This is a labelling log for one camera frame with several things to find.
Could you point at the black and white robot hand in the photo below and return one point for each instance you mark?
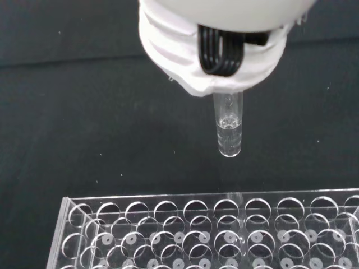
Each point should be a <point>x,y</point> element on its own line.
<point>213,19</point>

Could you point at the clear plastic test tube rack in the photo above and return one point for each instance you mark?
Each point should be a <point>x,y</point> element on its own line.
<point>196,232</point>

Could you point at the black bench cloth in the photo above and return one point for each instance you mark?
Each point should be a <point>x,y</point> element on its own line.
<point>84,126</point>

